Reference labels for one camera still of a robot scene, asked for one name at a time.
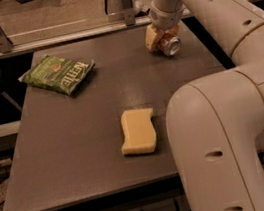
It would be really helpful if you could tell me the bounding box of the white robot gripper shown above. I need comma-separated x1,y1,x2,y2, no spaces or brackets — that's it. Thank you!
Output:
145,0,183,52

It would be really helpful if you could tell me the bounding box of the red coke can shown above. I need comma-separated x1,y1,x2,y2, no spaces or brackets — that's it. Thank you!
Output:
158,34,181,57

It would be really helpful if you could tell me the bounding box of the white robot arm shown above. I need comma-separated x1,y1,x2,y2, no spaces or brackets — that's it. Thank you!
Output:
150,0,264,211

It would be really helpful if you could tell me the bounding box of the yellow sponge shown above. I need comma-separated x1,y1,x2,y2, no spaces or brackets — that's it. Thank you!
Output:
120,108,157,155

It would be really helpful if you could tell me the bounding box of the green Kettle chips bag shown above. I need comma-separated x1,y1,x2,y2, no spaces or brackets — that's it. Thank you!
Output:
19,55,95,96

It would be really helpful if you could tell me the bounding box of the middle metal rail bracket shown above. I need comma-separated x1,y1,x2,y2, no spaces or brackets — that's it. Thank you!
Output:
121,0,135,26

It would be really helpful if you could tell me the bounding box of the horizontal metal rail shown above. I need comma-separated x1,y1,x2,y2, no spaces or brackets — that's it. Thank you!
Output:
0,0,264,62

